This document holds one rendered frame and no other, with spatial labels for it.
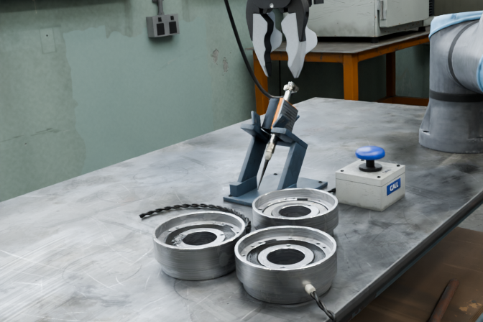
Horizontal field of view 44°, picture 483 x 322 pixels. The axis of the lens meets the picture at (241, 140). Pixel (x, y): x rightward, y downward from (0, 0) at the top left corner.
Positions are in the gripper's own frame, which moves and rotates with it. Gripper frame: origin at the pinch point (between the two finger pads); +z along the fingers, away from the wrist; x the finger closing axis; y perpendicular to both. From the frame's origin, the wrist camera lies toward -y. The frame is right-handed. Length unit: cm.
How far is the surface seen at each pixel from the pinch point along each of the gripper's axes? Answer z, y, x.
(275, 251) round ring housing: 15.4, -23.1, -15.3
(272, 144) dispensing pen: 10.5, -3.2, -0.6
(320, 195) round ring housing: 14.7, -8.1, -11.5
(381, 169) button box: 13.5, 2.0, -15.0
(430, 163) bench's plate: 18.1, 20.9, -14.1
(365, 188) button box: 15.3, -1.6, -14.5
